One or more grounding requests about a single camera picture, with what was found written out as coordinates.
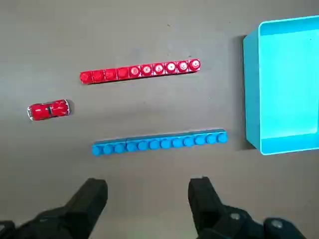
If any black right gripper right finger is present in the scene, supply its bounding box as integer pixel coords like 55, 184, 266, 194
187, 176, 308, 239

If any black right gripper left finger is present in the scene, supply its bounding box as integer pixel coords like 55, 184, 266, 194
0, 177, 109, 239

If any red toy car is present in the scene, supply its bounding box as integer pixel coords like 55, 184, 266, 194
26, 99, 71, 122

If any blue building block row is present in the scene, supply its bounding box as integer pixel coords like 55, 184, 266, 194
91, 128, 229, 158

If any cyan plastic bin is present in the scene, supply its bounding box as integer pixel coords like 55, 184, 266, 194
243, 15, 319, 156

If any red building block row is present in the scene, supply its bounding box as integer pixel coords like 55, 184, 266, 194
79, 58, 202, 86

